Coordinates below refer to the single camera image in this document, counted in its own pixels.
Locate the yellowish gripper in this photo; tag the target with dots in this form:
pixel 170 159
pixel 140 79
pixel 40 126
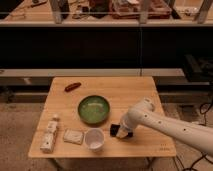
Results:
pixel 122 133

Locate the black eraser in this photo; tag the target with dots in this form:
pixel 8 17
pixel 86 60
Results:
pixel 114 130

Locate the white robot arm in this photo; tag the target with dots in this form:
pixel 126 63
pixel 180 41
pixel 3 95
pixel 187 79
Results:
pixel 143 113

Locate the white sponge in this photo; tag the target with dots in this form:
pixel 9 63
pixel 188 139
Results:
pixel 73 136

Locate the white plastic cup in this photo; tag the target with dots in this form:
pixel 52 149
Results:
pixel 94 139

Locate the green bowl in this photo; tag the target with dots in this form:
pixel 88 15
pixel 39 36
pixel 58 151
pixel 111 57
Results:
pixel 93 109

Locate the wooden table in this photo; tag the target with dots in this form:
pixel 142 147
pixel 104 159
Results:
pixel 121 92

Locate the red sausage toy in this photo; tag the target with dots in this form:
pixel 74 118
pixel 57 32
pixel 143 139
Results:
pixel 72 86

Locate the white crumpled bottle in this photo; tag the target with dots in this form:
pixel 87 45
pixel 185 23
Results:
pixel 50 134

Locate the black box at right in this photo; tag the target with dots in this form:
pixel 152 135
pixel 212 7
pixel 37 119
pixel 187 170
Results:
pixel 198 69

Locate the brown tray on shelf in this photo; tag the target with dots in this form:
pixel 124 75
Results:
pixel 158 9

